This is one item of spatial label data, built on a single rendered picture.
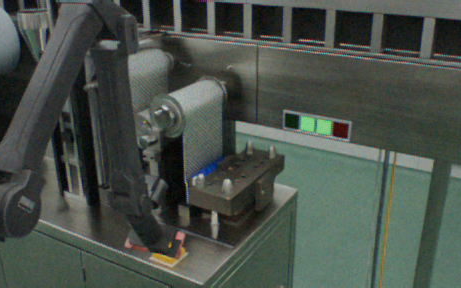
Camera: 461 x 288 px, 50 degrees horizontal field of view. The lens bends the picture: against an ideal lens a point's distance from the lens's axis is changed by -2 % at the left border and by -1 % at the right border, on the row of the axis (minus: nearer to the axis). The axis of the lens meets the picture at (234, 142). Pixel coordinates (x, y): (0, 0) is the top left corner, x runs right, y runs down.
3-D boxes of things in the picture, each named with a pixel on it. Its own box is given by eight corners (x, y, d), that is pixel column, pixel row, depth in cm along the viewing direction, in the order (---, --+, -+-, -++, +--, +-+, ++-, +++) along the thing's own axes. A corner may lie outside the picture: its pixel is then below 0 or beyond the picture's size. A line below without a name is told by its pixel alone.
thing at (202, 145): (184, 182, 170) (182, 131, 163) (221, 158, 189) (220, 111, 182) (186, 183, 170) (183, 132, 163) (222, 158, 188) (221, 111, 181)
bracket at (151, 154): (146, 214, 174) (139, 132, 163) (158, 206, 179) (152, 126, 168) (157, 218, 172) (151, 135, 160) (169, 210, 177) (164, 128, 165)
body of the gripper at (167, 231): (140, 223, 126) (130, 207, 120) (177, 230, 123) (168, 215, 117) (129, 245, 122) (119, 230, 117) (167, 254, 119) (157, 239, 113)
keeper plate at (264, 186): (254, 210, 175) (255, 181, 171) (267, 198, 183) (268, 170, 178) (261, 211, 174) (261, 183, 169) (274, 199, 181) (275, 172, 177)
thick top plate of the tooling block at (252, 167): (189, 203, 167) (188, 187, 164) (247, 160, 199) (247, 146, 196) (230, 216, 159) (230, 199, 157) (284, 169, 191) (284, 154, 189)
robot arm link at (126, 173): (71, 16, 91) (121, 18, 88) (89, 10, 96) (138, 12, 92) (103, 213, 110) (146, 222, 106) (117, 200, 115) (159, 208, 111)
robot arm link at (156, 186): (105, 198, 108) (139, 205, 106) (127, 157, 115) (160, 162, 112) (124, 226, 118) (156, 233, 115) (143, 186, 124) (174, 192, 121)
